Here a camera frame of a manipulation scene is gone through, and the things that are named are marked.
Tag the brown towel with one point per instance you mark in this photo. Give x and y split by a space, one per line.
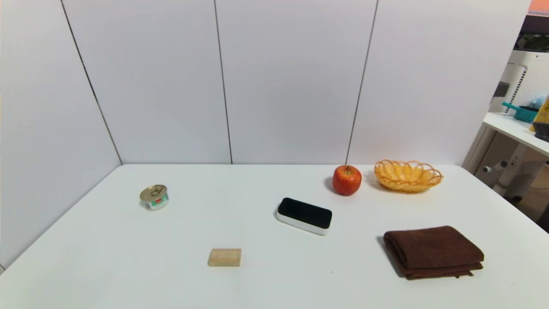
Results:
433 251

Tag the yellow woven basket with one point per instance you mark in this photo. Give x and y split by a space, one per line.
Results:
407 176

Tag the black and white eraser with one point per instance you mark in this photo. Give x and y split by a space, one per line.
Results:
305 213

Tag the red apple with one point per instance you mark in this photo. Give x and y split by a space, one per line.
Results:
346 180

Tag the small wooden block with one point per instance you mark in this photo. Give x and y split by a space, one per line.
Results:
224 257

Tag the small metal tin can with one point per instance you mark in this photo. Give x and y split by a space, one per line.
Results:
154 198

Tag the white table leg crank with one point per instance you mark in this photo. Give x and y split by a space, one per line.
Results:
495 166

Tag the white side table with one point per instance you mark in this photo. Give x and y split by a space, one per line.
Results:
517 128

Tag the white pegboard panel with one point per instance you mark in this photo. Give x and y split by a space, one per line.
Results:
529 79

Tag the dark woven tray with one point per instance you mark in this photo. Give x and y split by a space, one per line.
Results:
542 131

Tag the yellow bag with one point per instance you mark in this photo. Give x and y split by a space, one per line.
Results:
542 113

